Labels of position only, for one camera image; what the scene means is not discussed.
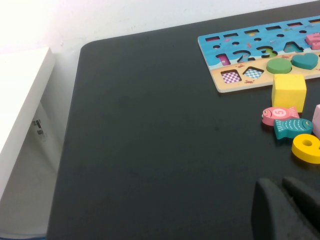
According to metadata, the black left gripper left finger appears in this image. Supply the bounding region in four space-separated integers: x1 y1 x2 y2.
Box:
251 177 320 240

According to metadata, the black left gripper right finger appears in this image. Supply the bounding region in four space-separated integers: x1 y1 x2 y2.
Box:
282 176 320 231

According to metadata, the blue wooden number puzzle board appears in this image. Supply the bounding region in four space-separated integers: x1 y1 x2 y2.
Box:
197 15 320 94

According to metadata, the green circle puzzle piece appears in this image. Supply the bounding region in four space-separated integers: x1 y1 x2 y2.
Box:
266 57 293 75

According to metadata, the teal heart puzzle piece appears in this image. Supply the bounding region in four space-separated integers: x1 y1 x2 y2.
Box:
291 52 320 71

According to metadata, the yellow wooden number six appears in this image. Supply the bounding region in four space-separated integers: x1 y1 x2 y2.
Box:
291 133 320 165

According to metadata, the teal wooden fish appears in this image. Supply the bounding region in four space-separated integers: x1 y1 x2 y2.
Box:
273 117 314 140

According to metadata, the lilac wooden cube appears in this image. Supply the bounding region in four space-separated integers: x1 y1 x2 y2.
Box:
311 104 320 140

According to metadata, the pink wooden fish numbered five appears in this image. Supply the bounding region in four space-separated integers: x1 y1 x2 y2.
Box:
261 106 300 127

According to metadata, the yellow wooden cube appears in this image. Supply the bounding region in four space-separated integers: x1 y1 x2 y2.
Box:
271 73 307 113

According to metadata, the pink wooden number five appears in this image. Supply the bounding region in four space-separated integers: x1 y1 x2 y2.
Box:
304 32 320 51

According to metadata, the small metal cabinet latch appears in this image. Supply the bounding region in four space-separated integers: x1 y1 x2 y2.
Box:
31 119 48 142

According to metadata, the white cabinet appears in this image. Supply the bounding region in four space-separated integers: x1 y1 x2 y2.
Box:
0 46 63 237

